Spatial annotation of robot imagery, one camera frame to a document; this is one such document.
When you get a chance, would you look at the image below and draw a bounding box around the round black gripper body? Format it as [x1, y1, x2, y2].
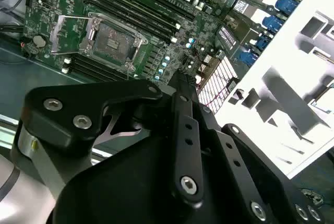
[52, 101, 248, 224]

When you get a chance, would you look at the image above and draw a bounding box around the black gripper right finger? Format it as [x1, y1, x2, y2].
[185, 76, 327, 224]

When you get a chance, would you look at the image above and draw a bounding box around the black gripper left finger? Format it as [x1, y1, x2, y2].
[13, 70, 206, 207]

